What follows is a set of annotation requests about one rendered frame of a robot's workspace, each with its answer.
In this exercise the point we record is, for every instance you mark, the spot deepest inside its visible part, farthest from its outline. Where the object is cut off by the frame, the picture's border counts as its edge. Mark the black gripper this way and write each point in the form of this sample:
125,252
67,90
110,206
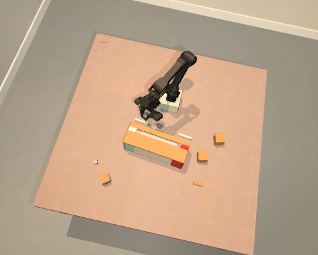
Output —
153,114

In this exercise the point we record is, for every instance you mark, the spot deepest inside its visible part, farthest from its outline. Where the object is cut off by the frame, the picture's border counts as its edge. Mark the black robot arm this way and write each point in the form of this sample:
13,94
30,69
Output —
162,86

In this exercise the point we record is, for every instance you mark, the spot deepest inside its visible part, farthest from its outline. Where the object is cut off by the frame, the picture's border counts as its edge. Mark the small orange flat bar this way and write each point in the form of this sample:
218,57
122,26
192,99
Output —
198,183

